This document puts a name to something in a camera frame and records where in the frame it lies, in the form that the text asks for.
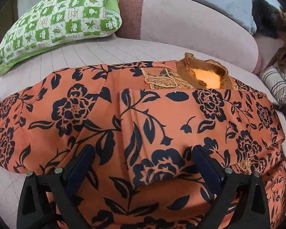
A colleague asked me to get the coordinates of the orange black floral garment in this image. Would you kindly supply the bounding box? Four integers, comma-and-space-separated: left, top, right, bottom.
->
0, 53, 286, 228

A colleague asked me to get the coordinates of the beige striped cloth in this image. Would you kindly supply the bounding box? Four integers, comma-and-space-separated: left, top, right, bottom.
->
260, 66, 286, 106

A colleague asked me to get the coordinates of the pink quilted bed cover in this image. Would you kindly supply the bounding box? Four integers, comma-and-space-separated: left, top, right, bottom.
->
0, 37, 286, 228

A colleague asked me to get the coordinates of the black furry cloth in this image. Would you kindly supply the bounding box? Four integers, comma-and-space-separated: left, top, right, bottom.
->
252, 0, 284, 39

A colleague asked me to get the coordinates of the green white patterned pillow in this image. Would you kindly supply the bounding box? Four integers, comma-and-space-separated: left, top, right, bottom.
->
0, 0, 122, 76

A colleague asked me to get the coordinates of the pink bolster cushion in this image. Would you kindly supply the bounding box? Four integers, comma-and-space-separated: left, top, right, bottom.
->
116, 0, 261, 74

